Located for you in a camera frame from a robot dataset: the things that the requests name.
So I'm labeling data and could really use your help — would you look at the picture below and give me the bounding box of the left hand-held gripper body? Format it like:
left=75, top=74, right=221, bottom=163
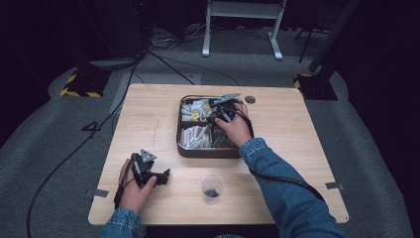
left=130, top=149, right=163, bottom=190

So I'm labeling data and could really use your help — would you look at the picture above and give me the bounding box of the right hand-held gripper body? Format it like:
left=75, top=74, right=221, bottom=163
left=210, top=91, right=244, bottom=124

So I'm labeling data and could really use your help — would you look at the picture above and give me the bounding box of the person's left hand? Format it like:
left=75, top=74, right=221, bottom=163
left=117, top=158, right=158, bottom=213

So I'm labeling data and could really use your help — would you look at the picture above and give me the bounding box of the person's right hand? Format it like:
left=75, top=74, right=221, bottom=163
left=214, top=102, right=254, bottom=149

